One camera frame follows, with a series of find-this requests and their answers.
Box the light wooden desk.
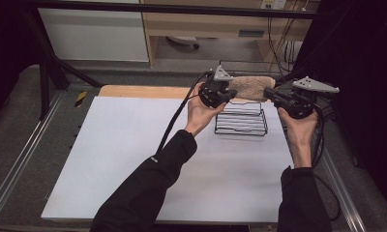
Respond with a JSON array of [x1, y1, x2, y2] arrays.
[[139, 0, 322, 71]]

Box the white wall socket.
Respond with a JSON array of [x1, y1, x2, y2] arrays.
[[260, 0, 288, 11]]

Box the office chair base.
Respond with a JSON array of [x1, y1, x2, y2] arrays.
[[165, 35, 201, 50]]

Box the person's right hand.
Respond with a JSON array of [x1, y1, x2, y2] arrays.
[[276, 105, 319, 150]]

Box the hanging cables bundle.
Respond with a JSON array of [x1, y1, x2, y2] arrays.
[[266, 14, 296, 74]]

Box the yellow black tape strip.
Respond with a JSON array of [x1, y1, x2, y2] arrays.
[[74, 90, 88, 109]]

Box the aluminium rail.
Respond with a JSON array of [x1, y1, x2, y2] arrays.
[[0, 91, 66, 224], [311, 129, 368, 232]]

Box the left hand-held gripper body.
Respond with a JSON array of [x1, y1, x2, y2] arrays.
[[198, 65, 234, 109]]

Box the black wire rack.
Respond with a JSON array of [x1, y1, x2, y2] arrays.
[[213, 60, 269, 137]]

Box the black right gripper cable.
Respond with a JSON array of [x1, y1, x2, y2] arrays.
[[310, 101, 342, 222]]

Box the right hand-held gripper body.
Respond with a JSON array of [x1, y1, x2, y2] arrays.
[[276, 75, 341, 119]]

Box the white cabinet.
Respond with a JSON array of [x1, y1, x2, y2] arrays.
[[37, 0, 150, 63]]

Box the brown towel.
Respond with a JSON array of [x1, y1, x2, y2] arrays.
[[227, 74, 277, 102]]

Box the black metal crossbar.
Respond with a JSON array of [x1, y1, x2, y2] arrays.
[[28, 0, 333, 20]]

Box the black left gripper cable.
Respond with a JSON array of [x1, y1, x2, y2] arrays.
[[155, 71, 214, 156]]

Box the person's left hand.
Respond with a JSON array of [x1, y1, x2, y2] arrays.
[[183, 81, 228, 138]]

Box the black curtain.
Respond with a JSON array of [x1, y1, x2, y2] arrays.
[[0, 0, 43, 125], [294, 0, 387, 220]]

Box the white foam mat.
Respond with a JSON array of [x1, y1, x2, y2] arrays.
[[41, 96, 295, 225]]

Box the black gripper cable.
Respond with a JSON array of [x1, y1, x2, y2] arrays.
[[310, 101, 342, 222], [155, 71, 214, 156]]

